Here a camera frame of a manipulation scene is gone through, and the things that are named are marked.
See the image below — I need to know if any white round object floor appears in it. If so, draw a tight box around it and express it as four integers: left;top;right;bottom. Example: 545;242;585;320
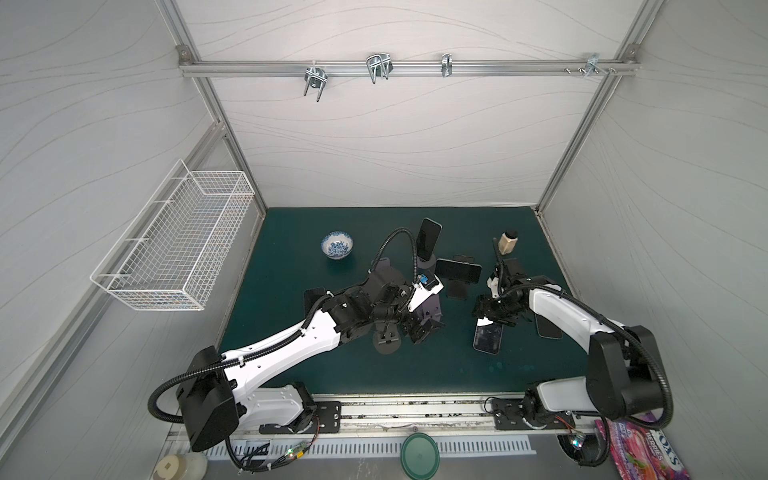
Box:
151;453;208;480

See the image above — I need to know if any purple candy bag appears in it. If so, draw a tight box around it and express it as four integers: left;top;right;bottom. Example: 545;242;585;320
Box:
595;420;691;480

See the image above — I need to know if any grey phone stand right front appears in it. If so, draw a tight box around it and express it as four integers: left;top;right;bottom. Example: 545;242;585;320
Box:
415;294;442;323

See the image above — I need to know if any grey phone stand left front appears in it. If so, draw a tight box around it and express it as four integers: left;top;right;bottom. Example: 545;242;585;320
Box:
372;321;401;355

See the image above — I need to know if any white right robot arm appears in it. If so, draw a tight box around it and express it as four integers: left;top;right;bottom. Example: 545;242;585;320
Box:
472;278;674;430

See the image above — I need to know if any grey phone stand right back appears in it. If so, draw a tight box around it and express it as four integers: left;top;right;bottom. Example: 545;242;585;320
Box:
417;254;437;271

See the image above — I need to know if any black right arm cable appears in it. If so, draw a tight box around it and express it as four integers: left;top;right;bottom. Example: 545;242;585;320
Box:
491;236;674;431

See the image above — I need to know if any blue white ceramic bowl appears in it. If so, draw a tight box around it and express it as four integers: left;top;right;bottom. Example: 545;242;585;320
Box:
321;231;354;260

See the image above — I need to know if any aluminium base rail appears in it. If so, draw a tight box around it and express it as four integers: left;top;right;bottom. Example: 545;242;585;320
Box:
164;392;601;460

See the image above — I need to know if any aluminium overhead rail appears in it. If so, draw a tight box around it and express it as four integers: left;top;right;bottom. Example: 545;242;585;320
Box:
179;57;641;78

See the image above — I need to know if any grey phone stand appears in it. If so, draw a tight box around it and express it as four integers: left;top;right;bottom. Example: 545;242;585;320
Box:
417;254;437;271
372;321;401;355
415;294;442;323

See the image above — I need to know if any metal clamp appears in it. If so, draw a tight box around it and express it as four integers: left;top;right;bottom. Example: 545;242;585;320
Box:
303;63;328;102
365;53;393;84

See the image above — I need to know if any green round lid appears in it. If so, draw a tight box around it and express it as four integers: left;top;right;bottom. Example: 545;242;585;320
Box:
400;432;441;480

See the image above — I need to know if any metal clamp middle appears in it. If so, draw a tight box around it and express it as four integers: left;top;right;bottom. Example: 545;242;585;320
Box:
365;53;393;84

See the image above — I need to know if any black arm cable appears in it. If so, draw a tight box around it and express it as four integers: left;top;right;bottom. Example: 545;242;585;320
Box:
368;227;419;283
491;236;674;431

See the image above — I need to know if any metal bracket right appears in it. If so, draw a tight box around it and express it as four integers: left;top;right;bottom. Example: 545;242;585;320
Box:
563;53;618;79

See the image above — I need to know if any metal clamp left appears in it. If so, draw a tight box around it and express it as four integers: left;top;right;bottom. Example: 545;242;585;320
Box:
303;63;328;102

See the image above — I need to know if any phone on horizontal stand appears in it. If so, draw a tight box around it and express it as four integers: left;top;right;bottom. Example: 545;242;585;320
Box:
435;258;482;284

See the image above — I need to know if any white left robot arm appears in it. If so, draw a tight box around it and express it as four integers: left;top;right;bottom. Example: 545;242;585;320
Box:
176;265;443;452

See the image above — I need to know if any white wire basket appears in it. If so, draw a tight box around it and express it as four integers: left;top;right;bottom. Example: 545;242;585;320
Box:
90;159;254;311

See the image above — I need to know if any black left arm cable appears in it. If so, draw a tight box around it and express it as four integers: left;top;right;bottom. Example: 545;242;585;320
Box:
368;227;419;283

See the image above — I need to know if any black round fan floor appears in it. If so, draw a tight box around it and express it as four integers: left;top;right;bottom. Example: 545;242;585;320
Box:
557;432;610;467

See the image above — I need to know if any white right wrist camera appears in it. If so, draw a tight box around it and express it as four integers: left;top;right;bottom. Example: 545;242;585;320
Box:
486;274;502;299

